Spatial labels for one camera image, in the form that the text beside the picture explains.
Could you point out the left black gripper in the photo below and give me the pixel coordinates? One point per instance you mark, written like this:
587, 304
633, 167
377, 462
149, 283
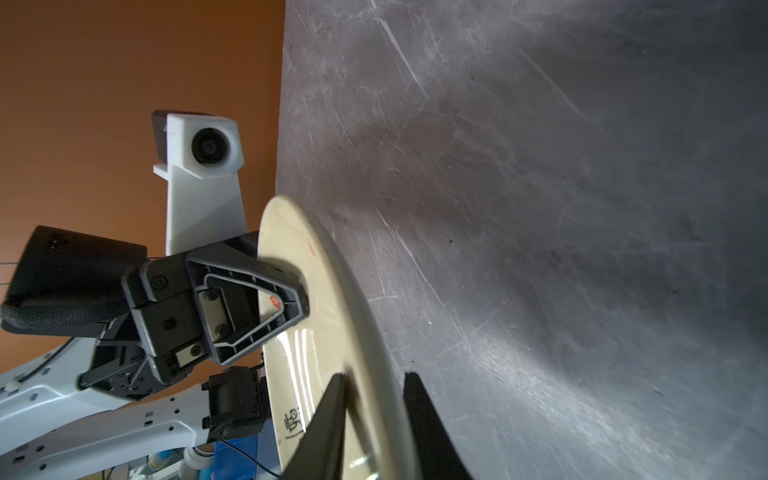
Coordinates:
142, 313

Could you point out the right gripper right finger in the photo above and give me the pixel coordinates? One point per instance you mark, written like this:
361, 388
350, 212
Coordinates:
438, 457

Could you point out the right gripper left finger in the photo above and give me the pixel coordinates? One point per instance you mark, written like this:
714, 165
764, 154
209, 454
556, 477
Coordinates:
320, 453

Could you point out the cream yellow plate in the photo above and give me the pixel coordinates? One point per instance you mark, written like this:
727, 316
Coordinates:
338, 336

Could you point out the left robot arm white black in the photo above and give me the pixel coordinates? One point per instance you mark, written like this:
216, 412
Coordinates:
50, 429

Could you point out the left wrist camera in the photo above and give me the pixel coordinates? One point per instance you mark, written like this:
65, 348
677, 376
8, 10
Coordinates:
200, 156

